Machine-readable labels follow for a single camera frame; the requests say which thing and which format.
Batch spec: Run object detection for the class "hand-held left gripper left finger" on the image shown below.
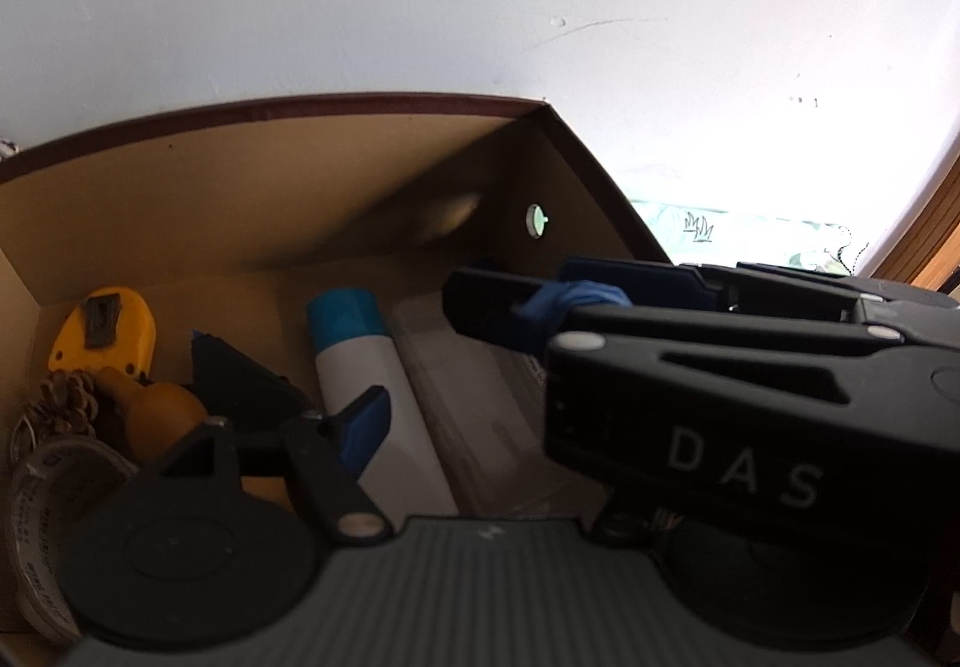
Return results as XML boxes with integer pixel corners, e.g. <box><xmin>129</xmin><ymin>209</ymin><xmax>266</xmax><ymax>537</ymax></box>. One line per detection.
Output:
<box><xmin>139</xmin><ymin>386</ymin><xmax>395</xmax><ymax>548</ymax></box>

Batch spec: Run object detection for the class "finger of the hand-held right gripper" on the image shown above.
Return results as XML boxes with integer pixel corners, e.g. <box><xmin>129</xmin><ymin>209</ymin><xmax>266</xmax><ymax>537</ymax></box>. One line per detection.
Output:
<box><xmin>442</xmin><ymin>266</ymin><xmax>935</xmax><ymax>414</ymax></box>
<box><xmin>559</xmin><ymin>256</ymin><xmax>882</xmax><ymax>323</ymax></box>

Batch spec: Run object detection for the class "white squeeze tube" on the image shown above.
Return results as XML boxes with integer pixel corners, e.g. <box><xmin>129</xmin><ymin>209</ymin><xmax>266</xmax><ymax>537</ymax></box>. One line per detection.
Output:
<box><xmin>306</xmin><ymin>288</ymin><xmax>460</xmax><ymax>518</ymax></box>

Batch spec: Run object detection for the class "cardboard tape roll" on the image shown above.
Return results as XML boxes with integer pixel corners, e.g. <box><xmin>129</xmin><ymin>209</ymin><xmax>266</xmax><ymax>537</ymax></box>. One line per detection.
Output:
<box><xmin>6</xmin><ymin>438</ymin><xmax>140</xmax><ymax>642</ymax></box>

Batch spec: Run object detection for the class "dark angular object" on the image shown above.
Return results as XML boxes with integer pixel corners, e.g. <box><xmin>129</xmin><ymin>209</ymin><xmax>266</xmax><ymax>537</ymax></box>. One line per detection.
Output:
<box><xmin>190</xmin><ymin>329</ymin><xmax>320</xmax><ymax>424</ymax></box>

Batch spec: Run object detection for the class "pine cone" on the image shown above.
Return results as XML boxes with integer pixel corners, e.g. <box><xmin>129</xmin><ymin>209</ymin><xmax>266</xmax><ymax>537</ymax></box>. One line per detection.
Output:
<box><xmin>30</xmin><ymin>369</ymin><xmax>102</xmax><ymax>439</ymax></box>

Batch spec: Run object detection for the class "small wooden gourd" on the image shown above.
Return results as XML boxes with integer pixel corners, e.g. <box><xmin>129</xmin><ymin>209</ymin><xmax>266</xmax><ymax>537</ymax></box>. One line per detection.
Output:
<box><xmin>94</xmin><ymin>365</ymin><xmax>211</xmax><ymax>469</ymax></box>

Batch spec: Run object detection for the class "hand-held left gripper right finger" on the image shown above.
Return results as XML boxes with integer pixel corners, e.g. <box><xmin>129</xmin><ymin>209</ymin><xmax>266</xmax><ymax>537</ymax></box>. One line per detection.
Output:
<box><xmin>592</xmin><ymin>506</ymin><xmax>668</xmax><ymax>549</ymax></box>

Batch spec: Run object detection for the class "yellow tape measure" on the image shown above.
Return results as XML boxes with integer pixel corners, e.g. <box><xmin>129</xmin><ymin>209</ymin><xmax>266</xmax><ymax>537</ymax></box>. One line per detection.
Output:
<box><xmin>46</xmin><ymin>287</ymin><xmax>157</xmax><ymax>387</ymax></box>

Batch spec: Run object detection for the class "pale printed bed sheet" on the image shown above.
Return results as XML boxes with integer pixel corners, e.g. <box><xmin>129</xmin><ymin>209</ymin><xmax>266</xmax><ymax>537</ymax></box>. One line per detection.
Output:
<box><xmin>630</xmin><ymin>198</ymin><xmax>871</xmax><ymax>278</ymax></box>

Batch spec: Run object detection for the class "brown cardboard box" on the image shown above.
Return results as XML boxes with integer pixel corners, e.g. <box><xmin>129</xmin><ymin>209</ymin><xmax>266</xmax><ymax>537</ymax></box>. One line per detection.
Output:
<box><xmin>0</xmin><ymin>95</ymin><xmax>676</xmax><ymax>638</ymax></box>

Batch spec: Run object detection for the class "wooden door frame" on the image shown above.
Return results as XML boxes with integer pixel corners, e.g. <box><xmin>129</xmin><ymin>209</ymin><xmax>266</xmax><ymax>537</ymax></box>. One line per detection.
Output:
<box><xmin>870</xmin><ymin>149</ymin><xmax>960</xmax><ymax>293</ymax></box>

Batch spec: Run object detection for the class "clear plastic box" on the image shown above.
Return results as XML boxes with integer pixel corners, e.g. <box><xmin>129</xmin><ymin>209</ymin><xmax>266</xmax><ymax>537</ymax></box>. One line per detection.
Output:
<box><xmin>388</xmin><ymin>292</ymin><xmax>608</xmax><ymax>516</ymax></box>

